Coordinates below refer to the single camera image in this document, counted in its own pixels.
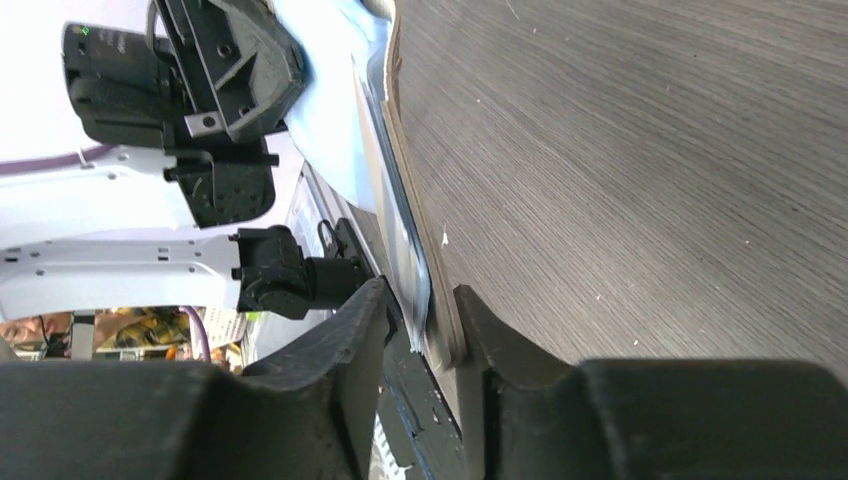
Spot clear plastic card holder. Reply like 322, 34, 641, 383
270, 1, 432, 353

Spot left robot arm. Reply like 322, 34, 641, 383
1, 1, 387, 319

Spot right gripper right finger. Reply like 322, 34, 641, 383
454, 285, 847, 479

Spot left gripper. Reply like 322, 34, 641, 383
148, 1, 306, 143

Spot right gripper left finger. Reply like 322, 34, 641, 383
1, 279, 389, 479

